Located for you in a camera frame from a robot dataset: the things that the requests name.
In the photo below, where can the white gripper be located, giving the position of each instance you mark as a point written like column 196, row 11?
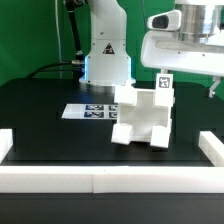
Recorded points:
column 162, row 50

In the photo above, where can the white tagged cube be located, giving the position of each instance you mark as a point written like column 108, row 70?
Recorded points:
column 164, row 81

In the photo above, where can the white chair seat part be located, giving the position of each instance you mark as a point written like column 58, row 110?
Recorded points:
column 143, row 117

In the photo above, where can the white chair back part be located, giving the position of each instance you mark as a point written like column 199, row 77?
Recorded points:
column 131, row 96

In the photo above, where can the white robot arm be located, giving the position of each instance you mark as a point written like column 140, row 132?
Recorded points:
column 189, row 38

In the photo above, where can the white right fence bar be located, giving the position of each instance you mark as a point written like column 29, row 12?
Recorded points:
column 212, row 147

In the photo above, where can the white fence bar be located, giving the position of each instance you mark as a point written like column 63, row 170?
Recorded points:
column 62, row 179
column 212, row 147

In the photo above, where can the white fiducial marker sheet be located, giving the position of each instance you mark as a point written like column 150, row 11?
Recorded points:
column 90, row 111

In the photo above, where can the white front fence bar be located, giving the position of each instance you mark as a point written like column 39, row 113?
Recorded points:
column 62, row 179

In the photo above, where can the white left fence block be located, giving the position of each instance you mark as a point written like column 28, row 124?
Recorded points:
column 6, row 142

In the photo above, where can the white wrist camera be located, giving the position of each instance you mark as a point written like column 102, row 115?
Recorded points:
column 168, row 21

